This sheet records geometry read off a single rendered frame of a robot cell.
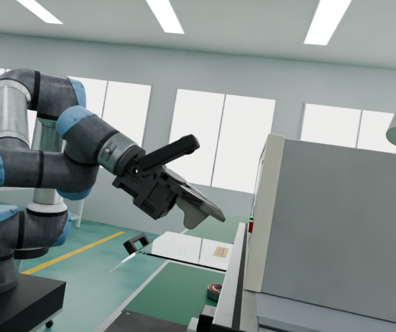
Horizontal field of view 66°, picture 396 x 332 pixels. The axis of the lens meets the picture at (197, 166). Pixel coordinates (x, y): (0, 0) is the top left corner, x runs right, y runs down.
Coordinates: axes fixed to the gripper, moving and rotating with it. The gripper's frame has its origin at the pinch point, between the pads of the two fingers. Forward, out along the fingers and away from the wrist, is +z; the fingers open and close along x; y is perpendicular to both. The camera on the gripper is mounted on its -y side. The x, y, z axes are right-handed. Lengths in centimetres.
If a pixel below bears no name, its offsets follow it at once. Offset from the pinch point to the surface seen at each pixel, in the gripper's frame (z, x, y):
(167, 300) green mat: 1, -58, 48
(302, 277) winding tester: 13.1, 14.4, -1.5
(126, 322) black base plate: -5, -33, 49
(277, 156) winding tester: 2.0, 14.7, -12.5
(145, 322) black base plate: -1, -36, 46
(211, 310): 11.0, -20.7, 24.2
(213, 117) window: -110, -468, -58
